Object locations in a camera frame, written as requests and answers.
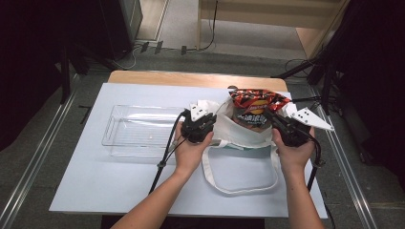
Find person's right hand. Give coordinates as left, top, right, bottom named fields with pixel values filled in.
left=271, top=127, right=316, bottom=173

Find white tote bag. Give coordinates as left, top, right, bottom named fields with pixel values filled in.
left=195, top=94, right=291, bottom=196

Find red and black chip bag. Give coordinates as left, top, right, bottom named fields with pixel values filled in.
left=228, top=88, right=291, bottom=129

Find person's left hand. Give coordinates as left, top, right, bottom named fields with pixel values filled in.
left=174, top=122, right=215, bottom=175

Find black hanging cable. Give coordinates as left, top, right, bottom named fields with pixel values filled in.
left=185, top=0, right=220, bottom=52

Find metal floor rail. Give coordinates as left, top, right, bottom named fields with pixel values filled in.
left=0, top=90, right=77, bottom=229
left=309, top=87, right=380, bottom=229

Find white table cover board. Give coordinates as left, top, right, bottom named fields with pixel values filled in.
left=49, top=82, right=329, bottom=219

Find black cabinet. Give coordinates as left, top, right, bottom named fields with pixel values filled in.
left=96, top=0, right=143, bottom=61

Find black floor cables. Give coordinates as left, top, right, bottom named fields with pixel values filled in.
left=284, top=58, right=338, bottom=132

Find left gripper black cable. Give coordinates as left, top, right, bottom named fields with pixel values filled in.
left=148, top=109, right=192, bottom=195

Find black tripod stand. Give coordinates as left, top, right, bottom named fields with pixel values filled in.
left=270, top=47, right=338, bottom=115

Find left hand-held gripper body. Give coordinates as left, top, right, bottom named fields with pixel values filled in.
left=181, top=100, right=210, bottom=143

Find clear plastic container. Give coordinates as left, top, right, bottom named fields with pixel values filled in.
left=101, top=104, right=189, bottom=159

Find light wooden furniture frame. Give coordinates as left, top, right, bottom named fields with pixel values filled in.
left=196, top=0, right=352, bottom=60

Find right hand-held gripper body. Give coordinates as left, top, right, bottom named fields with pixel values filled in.
left=276, top=103, right=335, bottom=148

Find white floor cable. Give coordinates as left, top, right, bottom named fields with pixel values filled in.
left=113, top=44, right=144, bottom=71

